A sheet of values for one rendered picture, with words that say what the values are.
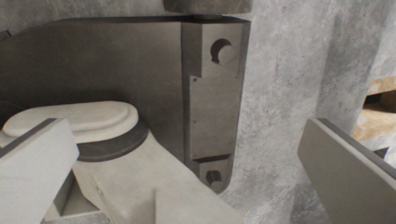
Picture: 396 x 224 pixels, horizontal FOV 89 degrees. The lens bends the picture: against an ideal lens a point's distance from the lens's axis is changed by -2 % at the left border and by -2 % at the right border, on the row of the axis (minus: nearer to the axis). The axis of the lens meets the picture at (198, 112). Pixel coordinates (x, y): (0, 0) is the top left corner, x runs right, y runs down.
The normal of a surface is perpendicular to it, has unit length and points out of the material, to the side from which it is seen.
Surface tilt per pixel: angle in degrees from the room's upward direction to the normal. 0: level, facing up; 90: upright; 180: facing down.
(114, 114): 90
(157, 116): 0
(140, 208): 90
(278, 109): 0
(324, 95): 0
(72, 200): 90
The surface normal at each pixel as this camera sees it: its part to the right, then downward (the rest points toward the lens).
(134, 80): 0.22, 0.49
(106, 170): 0.01, -0.87
